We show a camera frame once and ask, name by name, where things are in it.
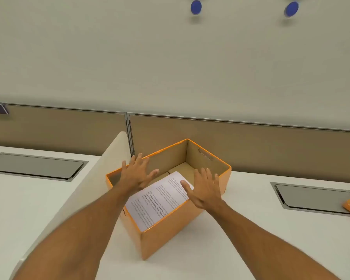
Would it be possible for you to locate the person's right hand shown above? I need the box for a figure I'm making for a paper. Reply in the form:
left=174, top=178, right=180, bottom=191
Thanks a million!
left=180, top=167, right=224, bottom=212

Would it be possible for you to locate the person's left hand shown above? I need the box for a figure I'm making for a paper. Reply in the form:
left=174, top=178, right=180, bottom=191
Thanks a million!
left=118, top=153, right=160, bottom=199

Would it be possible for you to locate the person's left forearm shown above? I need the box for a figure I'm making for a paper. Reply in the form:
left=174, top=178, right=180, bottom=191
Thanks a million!
left=11, top=185, right=138, bottom=280

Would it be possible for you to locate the person's right forearm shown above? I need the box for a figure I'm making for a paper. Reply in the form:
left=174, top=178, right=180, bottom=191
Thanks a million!
left=205, top=200, right=342, bottom=280

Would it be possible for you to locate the white printed paper sheet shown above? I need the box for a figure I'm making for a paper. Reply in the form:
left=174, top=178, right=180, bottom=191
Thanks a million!
left=125, top=171, right=194, bottom=233

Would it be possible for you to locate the white curved desk divider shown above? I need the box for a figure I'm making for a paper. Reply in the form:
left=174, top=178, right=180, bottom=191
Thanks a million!
left=8, top=131, right=132, bottom=280

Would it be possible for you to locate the orange open cardboard box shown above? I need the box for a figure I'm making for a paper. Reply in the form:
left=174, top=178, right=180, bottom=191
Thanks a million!
left=106, top=139, right=232, bottom=260

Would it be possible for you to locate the beige partition panel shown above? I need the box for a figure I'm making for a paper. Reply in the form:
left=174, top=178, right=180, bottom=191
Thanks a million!
left=128, top=113, right=350, bottom=192
left=0, top=102, right=129, bottom=157

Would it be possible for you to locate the grey metal partition post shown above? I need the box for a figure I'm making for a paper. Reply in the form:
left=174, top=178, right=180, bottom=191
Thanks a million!
left=125, top=112, right=135, bottom=157

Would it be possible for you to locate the grey desk cable hatch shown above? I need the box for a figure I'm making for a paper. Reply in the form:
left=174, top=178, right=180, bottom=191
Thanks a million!
left=270, top=181, right=350, bottom=217
left=0, top=152, right=89, bottom=182

